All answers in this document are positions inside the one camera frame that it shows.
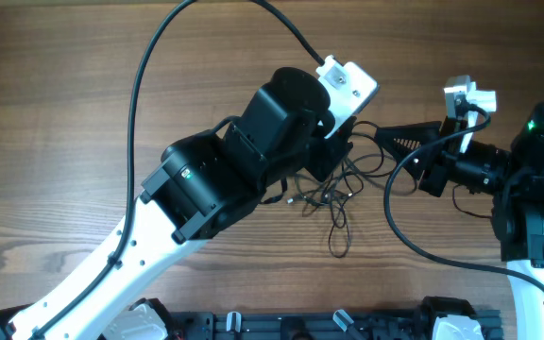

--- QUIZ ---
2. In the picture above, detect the black cable bundle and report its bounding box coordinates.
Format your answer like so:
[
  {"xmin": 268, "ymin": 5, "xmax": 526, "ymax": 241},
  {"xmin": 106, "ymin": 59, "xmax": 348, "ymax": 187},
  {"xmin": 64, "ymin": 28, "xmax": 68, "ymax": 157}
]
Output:
[{"xmin": 285, "ymin": 120, "xmax": 419, "ymax": 260}]

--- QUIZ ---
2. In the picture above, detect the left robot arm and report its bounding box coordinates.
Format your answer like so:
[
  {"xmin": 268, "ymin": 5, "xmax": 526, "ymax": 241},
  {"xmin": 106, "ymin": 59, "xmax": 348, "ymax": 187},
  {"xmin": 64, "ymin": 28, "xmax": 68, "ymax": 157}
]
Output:
[{"xmin": 0, "ymin": 67, "xmax": 368, "ymax": 339}]

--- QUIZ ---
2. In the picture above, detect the right camera black cable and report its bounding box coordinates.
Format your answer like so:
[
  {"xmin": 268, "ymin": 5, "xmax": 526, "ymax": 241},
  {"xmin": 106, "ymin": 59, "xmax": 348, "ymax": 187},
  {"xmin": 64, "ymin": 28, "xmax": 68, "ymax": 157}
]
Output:
[{"xmin": 382, "ymin": 103, "xmax": 544, "ymax": 340}]

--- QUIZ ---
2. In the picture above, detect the camera black cable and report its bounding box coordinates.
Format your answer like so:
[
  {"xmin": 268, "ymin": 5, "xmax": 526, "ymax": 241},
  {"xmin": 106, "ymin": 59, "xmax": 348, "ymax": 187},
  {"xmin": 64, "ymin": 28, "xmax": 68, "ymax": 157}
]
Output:
[
  {"xmin": 382, "ymin": 103, "xmax": 544, "ymax": 340},
  {"xmin": 28, "ymin": 0, "xmax": 326, "ymax": 340}
]

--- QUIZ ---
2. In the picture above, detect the left camera black cable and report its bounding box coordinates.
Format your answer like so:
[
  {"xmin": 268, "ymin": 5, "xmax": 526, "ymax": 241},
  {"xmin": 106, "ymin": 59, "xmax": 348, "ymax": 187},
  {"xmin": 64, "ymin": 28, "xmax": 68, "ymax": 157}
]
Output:
[{"xmin": 28, "ymin": 0, "xmax": 326, "ymax": 340}]

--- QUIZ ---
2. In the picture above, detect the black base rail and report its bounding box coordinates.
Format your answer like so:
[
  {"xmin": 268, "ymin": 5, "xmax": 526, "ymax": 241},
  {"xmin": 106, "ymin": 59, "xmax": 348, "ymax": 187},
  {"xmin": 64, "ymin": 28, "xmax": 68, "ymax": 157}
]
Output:
[{"xmin": 101, "ymin": 296, "xmax": 504, "ymax": 340}]

